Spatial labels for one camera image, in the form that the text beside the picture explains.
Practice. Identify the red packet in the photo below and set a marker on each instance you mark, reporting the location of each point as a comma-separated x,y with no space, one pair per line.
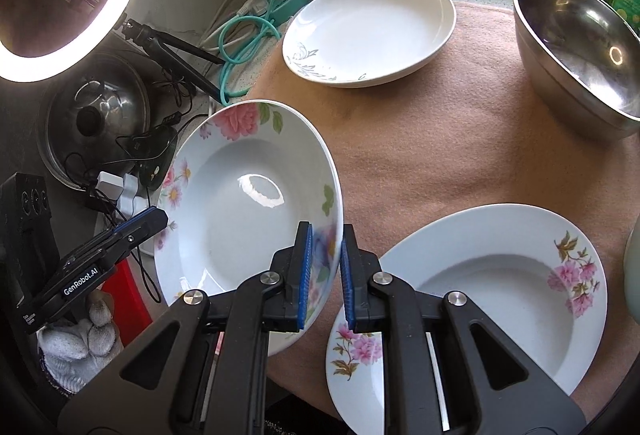
125,310

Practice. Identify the black box device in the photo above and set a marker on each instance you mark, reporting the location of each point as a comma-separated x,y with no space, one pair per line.
25,210

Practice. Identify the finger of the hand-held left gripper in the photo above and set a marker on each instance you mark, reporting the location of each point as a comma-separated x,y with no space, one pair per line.
137,220

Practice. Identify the black oval stand base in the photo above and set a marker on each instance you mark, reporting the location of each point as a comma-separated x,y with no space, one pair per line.
157,155

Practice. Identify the white plate grey leaf print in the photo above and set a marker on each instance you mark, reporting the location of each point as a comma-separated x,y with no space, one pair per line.
370,25

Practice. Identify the pink floral deep plate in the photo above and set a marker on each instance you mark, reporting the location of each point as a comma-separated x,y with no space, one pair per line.
235,215
500,285

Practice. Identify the black tripod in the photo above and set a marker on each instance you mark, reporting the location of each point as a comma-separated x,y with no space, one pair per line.
170,47

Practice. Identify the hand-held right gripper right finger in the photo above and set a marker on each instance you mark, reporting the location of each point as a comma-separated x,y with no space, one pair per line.
346,290

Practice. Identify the person's left hand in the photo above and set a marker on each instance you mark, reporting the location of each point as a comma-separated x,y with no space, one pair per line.
75,335

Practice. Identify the white ceramic bowl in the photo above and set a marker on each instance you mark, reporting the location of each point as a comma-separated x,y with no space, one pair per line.
633,270

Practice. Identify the steel pot lid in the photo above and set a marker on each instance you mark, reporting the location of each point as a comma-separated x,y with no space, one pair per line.
100,115

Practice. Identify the stainless steel bowl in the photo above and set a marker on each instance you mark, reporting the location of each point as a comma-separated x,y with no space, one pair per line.
575,45

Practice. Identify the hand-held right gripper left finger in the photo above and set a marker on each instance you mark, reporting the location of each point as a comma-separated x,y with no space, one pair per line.
305,275

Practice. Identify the pink towel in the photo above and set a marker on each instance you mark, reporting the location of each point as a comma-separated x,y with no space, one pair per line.
400,155

